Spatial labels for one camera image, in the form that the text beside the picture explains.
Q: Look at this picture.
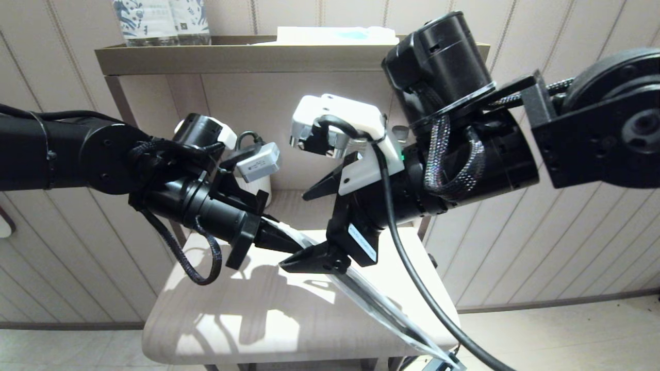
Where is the white floral zip pouch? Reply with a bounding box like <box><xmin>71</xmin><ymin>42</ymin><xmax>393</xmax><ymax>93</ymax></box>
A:
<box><xmin>263</xmin><ymin>216</ymin><xmax>459</xmax><ymax>369</ymax></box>

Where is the white ribbed ceramic mug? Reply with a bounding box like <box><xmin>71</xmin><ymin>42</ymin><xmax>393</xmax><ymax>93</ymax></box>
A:
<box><xmin>235</xmin><ymin>173</ymin><xmax>272</xmax><ymax>208</ymax></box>

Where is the beige wooden shelf cabinet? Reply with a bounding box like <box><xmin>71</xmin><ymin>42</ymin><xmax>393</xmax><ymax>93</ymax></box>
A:
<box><xmin>95</xmin><ymin>35</ymin><xmax>490</xmax><ymax>371</ymax></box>

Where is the white packet with blue stripe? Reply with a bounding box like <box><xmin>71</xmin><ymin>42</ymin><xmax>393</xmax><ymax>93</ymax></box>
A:
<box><xmin>253</xmin><ymin>27</ymin><xmax>400</xmax><ymax>47</ymax></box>

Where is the silver power adapter box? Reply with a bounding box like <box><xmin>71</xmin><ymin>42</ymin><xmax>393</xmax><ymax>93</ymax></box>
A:
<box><xmin>423</xmin><ymin>356</ymin><xmax>467</xmax><ymax>371</ymax></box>

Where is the water bottle blue floral label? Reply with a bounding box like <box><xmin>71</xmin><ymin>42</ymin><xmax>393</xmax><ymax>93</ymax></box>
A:
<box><xmin>112</xmin><ymin>0</ymin><xmax>178</xmax><ymax>48</ymax></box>
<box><xmin>170</xmin><ymin>0</ymin><xmax>211</xmax><ymax>47</ymax></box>

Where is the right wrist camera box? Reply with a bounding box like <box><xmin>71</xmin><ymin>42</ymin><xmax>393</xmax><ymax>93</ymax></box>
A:
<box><xmin>290</xmin><ymin>94</ymin><xmax>405</xmax><ymax>196</ymax></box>

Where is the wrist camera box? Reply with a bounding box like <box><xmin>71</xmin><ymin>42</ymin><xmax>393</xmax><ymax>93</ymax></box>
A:
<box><xmin>290</xmin><ymin>94</ymin><xmax>405</xmax><ymax>196</ymax></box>
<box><xmin>237</xmin><ymin>143</ymin><xmax>282</xmax><ymax>183</ymax></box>

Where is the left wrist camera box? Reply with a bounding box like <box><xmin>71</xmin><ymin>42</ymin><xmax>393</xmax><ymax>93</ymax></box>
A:
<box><xmin>237</xmin><ymin>143</ymin><xmax>282</xmax><ymax>183</ymax></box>

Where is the braided right arm cable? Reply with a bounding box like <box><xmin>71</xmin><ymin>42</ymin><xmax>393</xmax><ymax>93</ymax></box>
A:
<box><xmin>423</xmin><ymin>114</ymin><xmax>486</xmax><ymax>201</ymax></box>

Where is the white wall fixture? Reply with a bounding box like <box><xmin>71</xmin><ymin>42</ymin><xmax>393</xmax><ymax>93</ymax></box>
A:
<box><xmin>0</xmin><ymin>206</ymin><xmax>16</xmax><ymax>239</ymax></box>

